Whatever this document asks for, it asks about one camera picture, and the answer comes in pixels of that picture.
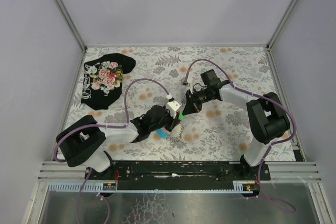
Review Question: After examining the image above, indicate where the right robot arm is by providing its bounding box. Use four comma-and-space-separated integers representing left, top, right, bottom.
182, 69, 290, 167

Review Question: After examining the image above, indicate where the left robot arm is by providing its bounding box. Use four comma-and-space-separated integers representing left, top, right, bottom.
55, 101, 181, 173

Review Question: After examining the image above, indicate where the black floral cloth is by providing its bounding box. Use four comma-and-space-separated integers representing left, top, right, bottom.
81, 53, 136, 110

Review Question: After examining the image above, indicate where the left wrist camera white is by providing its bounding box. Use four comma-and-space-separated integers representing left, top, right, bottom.
165, 94, 182, 118

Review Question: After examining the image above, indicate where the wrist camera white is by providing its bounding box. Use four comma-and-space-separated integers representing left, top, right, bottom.
181, 79, 190, 88
165, 94, 182, 118

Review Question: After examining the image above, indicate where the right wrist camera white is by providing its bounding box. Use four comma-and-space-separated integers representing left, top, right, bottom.
181, 79, 190, 88

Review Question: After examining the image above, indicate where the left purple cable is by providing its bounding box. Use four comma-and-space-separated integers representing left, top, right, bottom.
53, 78, 171, 162

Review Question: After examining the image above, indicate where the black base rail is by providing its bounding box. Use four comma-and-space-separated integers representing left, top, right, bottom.
85, 161, 271, 189

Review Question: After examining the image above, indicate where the white cable duct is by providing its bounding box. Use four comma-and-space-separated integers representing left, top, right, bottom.
49, 182, 257, 194

